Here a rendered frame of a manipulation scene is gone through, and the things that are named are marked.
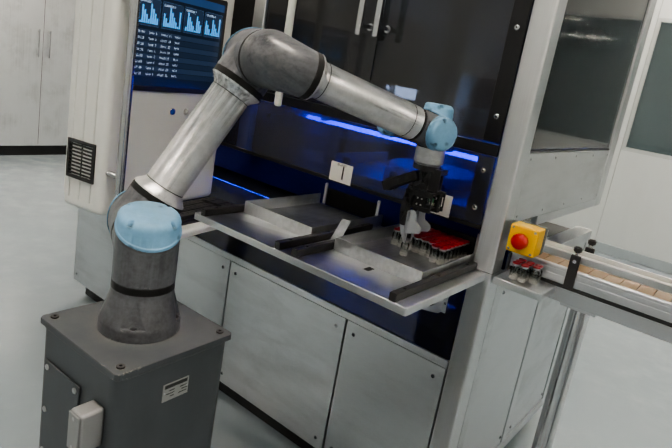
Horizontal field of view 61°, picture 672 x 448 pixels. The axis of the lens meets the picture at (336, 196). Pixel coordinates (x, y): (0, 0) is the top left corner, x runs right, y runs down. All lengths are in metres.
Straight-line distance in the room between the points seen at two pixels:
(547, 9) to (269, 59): 0.71
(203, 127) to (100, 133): 0.60
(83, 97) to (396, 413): 1.29
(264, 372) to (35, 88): 4.55
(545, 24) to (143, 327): 1.11
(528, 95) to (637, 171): 4.65
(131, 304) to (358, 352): 0.91
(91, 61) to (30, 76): 4.39
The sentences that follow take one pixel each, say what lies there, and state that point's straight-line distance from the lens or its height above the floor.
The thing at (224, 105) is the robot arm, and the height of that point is 1.22.
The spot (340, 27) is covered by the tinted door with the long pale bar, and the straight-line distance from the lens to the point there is 1.80.
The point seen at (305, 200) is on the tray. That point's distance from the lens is 1.86.
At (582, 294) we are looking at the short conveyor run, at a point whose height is 0.88.
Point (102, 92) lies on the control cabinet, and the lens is 1.72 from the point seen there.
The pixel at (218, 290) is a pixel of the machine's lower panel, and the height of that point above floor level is 0.44.
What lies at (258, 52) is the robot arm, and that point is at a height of 1.33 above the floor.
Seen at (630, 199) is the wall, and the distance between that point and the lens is 6.12.
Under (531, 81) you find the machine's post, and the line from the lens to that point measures 1.48.
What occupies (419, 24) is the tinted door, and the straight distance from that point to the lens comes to 1.65.
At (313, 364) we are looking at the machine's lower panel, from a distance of 1.97.
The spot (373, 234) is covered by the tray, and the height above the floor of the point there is 0.90.
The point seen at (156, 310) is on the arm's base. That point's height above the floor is 0.85.
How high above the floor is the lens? 1.33
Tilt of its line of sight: 13 degrees down
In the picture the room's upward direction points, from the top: 10 degrees clockwise
